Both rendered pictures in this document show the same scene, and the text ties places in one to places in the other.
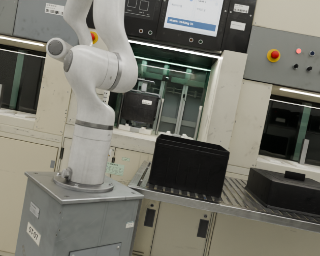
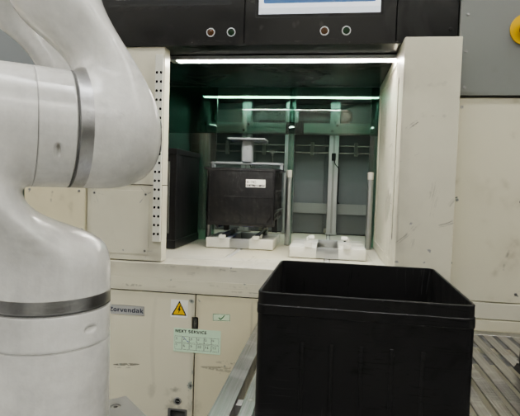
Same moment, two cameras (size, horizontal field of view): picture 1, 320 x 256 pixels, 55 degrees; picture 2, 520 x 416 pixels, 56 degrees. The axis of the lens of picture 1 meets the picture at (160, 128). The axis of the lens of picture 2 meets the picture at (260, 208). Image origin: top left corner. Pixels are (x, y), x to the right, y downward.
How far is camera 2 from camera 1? 0.51 m
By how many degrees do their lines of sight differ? 6
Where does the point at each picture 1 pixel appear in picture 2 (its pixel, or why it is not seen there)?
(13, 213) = not seen: outside the picture
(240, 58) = (446, 49)
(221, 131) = (427, 228)
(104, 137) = (73, 340)
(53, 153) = not seen: hidden behind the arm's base
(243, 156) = (489, 277)
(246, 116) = (482, 183)
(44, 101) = not seen: hidden behind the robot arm
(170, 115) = (314, 198)
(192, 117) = (356, 196)
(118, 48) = (84, 53)
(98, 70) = (5, 130)
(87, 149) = (17, 387)
